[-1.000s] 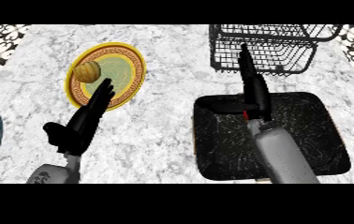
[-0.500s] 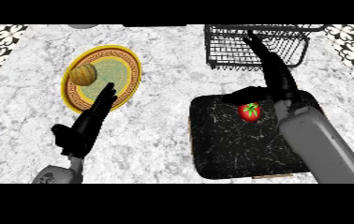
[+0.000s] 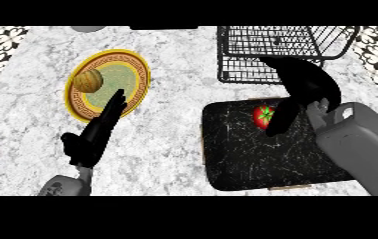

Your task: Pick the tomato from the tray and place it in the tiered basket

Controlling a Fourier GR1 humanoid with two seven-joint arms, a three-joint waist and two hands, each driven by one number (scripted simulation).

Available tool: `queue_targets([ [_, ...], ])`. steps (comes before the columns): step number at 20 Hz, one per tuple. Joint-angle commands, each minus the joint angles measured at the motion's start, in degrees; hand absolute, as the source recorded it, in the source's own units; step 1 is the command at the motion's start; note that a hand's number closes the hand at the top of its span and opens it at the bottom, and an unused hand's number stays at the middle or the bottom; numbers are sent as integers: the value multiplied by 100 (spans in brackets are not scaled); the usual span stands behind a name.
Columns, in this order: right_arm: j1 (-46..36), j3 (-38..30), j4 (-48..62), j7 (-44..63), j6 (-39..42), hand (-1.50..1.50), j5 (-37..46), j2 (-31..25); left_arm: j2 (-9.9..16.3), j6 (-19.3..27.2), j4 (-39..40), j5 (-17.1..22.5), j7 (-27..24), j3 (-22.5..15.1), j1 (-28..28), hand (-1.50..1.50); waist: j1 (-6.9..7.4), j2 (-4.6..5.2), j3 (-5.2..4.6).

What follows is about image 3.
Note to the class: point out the tan striped melon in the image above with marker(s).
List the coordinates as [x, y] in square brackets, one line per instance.
[88, 80]

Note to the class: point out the black marble tray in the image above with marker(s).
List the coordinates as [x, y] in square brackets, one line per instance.
[256, 156]

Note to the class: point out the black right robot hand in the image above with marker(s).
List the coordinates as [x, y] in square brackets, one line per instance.
[305, 83]

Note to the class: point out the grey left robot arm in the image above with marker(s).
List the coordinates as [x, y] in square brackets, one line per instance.
[69, 183]

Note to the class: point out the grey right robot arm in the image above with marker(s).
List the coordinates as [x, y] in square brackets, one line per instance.
[348, 139]

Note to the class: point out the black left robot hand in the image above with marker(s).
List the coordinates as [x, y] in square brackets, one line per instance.
[97, 133]

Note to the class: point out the red tomato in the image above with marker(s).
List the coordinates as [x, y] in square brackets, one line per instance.
[263, 117]

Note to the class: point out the yellow patterned plate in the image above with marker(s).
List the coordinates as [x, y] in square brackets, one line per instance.
[119, 79]

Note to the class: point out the grey round object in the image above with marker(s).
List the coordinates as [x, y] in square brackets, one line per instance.
[86, 28]

